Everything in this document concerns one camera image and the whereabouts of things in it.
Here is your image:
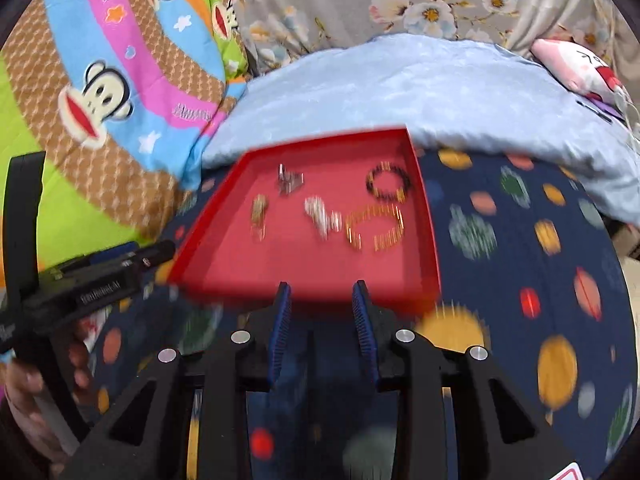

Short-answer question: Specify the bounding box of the navy planet print bedsheet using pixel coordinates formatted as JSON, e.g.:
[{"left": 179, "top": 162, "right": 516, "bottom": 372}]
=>
[{"left": 90, "top": 145, "right": 640, "bottom": 480}]

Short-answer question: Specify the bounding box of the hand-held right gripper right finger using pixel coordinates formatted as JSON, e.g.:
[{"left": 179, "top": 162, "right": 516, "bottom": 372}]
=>
[{"left": 351, "top": 280, "right": 578, "bottom": 480}]

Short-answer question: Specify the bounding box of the white cable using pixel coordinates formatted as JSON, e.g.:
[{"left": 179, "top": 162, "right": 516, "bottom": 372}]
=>
[{"left": 612, "top": 80, "right": 640, "bottom": 151}]

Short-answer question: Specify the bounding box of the colourful monkey print blanket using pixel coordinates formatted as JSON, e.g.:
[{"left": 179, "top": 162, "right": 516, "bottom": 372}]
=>
[{"left": 0, "top": 0, "right": 251, "bottom": 361}]

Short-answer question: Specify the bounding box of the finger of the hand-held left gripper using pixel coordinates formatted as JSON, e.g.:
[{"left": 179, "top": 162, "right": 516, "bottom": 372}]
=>
[
  {"left": 117, "top": 240, "right": 177, "bottom": 273},
  {"left": 52, "top": 241, "right": 143, "bottom": 277}
]

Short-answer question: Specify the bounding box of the light blue blanket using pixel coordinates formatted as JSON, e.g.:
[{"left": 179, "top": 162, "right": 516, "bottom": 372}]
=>
[{"left": 202, "top": 32, "right": 640, "bottom": 226}]

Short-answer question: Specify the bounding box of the silver wristwatch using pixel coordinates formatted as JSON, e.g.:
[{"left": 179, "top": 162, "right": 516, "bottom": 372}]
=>
[{"left": 276, "top": 162, "right": 305, "bottom": 196}]

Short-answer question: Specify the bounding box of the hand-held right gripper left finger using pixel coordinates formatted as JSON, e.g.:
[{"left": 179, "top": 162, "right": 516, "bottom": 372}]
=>
[{"left": 62, "top": 281, "right": 293, "bottom": 480}]

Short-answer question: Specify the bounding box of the pink plush toy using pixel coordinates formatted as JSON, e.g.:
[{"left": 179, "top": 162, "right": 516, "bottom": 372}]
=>
[{"left": 530, "top": 37, "right": 626, "bottom": 106}]

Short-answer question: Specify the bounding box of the red cardboard box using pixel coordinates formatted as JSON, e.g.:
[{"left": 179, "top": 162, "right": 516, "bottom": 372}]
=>
[{"left": 167, "top": 129, "right": 442, "bottom": 316}]

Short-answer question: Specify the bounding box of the grey floral quilt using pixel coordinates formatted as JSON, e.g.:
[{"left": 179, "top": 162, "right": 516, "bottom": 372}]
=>
[{"left": 217, "top": 0, "right": 640, "bottom": 92}]

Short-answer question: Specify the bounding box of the gold band bracelet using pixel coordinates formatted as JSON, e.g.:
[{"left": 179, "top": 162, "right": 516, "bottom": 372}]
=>
[{"left": 345, "top": 202, "right": 405, "bottom": 253}]

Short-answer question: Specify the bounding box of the white pearl bracelet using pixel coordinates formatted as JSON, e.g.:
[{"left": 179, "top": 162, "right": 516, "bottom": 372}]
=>
[{"left": 304, "top": 196, "right": 342, "bottom": 241}]

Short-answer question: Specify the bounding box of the person's left hand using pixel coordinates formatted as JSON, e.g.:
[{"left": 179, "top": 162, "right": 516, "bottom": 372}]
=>
[{"left": 0, "top": 331, "right": 96, "bottom": 461}]

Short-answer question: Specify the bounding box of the black bead bracelet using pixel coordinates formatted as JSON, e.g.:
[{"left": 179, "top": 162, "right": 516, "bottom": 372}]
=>
[{"left": 366, "top": 161, "right": 416, "bottom": 204}]

